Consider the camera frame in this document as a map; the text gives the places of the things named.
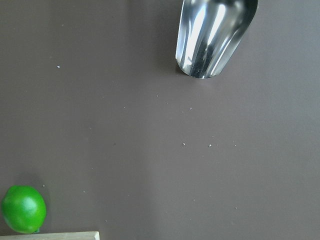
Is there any metal scoop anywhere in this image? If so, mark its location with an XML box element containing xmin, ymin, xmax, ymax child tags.
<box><xmin>175</xmin><ymin>0</ymin><xmax>259</xmax><ymax>79</ymax></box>

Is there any green lime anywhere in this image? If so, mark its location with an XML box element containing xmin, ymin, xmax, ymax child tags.
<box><xmin>1</xmin><ymin>185</ymin><xmax>47</xmax><ymax>234</ymax></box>

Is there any wooden cutting board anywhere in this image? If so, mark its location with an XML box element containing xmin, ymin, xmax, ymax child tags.
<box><xmin>0</xmin><ymin>231</ymin><xmax>100</xmax><ymax>240</ymax></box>

